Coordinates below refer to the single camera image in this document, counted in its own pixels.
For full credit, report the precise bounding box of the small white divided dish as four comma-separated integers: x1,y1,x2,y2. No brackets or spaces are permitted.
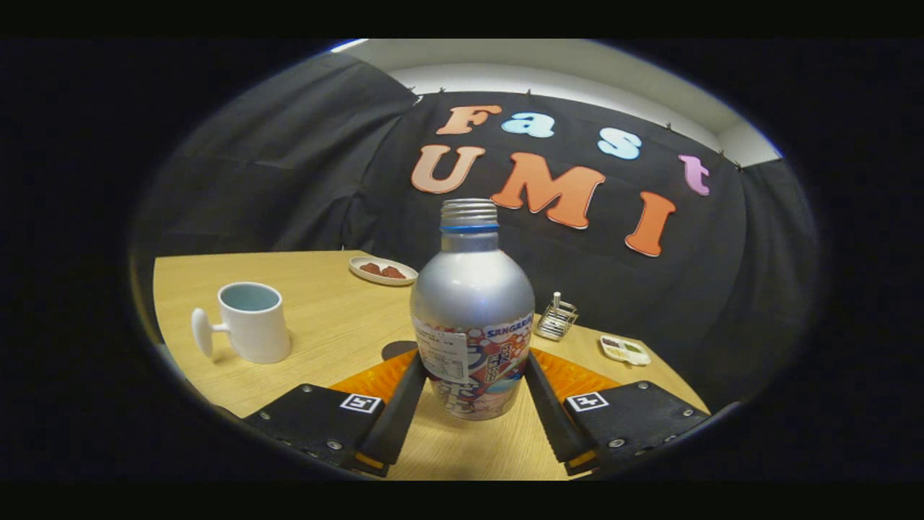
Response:
599,335,652,367

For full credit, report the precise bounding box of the white round plate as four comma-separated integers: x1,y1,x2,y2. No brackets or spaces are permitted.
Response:
349,256,419,287

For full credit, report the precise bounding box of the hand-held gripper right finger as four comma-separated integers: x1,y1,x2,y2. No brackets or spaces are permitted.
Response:
525,349,712,476

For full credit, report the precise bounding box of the wooden table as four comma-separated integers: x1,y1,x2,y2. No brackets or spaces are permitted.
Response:
153,250,712,481

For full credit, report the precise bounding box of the black backdrop cloth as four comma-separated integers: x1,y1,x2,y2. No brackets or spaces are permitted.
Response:
134,51,820,405

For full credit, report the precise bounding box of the silver juice bottle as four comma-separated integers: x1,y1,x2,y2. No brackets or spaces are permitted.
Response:
410,199,536,421

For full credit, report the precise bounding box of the white cup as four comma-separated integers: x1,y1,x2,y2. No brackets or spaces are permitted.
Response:
191,282,292,365

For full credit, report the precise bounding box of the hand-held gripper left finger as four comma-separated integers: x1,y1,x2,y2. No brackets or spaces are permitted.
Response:
242,349,428,477

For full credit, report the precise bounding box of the metal wire rack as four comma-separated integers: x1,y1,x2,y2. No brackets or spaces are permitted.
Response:
535,292,579,342

